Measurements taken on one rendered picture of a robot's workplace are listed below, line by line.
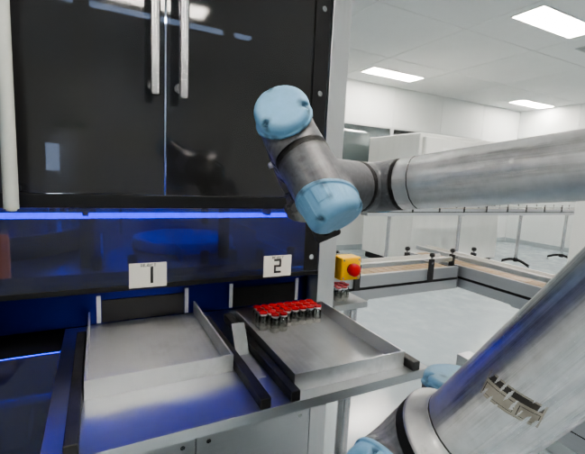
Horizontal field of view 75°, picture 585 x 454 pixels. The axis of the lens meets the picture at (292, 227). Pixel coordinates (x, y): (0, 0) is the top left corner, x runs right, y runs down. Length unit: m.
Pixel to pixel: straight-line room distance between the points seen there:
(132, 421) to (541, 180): 0.65
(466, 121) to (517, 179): 8.36
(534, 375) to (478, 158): 0.25
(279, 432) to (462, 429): 0.95
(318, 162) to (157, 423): 0.47
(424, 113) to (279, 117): 7.50
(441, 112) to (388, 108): 1.34
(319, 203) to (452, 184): 0.16
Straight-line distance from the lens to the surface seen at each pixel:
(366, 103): 7.07
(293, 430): 1.32
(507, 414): 0.38
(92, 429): 0.71
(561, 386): 0.36
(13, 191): 0.88
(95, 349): 0.96
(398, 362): 0.88
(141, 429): 0.69
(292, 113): 0.49
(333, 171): 0.47
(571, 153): 0.47
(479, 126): 9.15
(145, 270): 0.97
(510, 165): 0.48
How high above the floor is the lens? 1.27
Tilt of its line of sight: 8 degrees down
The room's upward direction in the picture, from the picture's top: 3 degrees clockwise
